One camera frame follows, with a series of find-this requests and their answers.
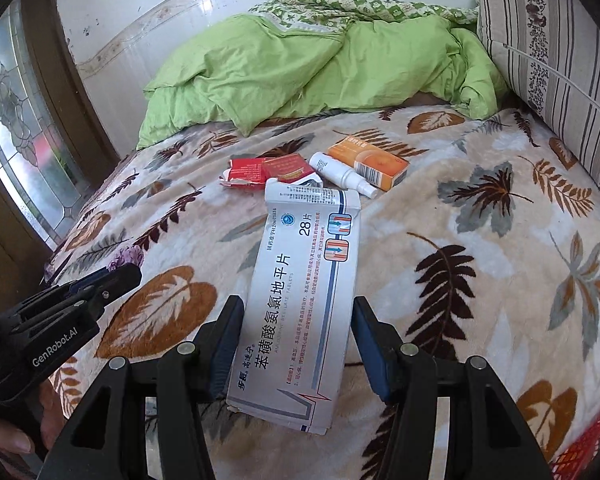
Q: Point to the green duvet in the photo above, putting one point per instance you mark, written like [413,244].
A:
[305,75]

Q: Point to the striped floral cushion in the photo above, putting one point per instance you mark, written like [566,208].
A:
[555,60]

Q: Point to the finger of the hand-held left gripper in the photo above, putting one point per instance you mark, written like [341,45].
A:
[82,281]
[117,282]

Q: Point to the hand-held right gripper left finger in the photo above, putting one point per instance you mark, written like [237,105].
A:
[225,350]

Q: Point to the wooden glass door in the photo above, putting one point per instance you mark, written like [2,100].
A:
[25,135]

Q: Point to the white spray bottle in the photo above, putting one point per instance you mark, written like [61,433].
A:
[337,172]

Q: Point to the orange medicine box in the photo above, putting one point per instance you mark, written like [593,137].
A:
[375,162]

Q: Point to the red plastic basket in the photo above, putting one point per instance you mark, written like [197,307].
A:
[592,445]

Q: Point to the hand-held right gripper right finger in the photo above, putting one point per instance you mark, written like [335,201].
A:
[375,355]

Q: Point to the person's left hand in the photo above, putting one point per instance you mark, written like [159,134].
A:
[5,435]

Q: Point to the green patterned quilt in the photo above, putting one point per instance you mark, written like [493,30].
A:
[360,10]

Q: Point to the purple paper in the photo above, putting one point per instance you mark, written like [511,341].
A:
[122,260]

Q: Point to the leaf printed blanket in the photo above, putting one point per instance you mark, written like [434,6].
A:
[480,260]

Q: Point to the white medicine box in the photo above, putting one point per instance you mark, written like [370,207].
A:
[300,310]

